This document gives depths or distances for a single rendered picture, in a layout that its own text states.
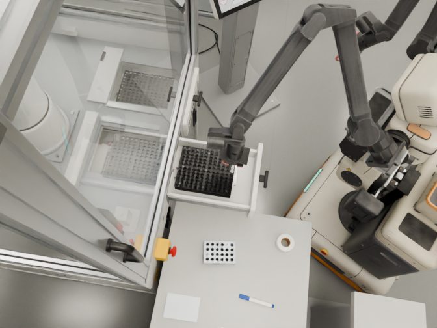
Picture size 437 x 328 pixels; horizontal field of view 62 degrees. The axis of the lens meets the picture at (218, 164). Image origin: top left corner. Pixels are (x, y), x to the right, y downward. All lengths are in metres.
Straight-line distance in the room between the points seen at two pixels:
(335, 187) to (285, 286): 0.87
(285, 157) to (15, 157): 2.23
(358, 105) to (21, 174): 0.98
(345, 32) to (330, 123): 1.67
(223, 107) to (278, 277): 1.42
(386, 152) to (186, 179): 0.73
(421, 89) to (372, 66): 1.89
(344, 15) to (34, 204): 0.89
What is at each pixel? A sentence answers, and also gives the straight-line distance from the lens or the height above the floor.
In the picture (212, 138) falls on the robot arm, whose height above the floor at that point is 1.18.
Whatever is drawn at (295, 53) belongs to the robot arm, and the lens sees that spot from 1.10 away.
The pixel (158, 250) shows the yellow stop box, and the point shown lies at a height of 0.91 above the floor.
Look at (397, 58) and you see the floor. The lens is 3.27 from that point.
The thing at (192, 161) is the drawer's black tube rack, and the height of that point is 0.90.
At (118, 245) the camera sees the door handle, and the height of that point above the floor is 1.54.
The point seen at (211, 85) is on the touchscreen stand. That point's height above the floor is 0.04.
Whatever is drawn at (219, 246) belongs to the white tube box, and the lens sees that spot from 1.48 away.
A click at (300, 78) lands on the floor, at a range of 2.87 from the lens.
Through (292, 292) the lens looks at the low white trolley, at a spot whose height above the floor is 0.76.
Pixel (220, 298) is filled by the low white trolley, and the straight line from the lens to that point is 1.50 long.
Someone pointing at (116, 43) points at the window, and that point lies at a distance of 0.68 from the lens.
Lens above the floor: 2.26
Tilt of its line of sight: 68 degrees down
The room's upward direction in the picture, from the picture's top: 7 degrees clockwise
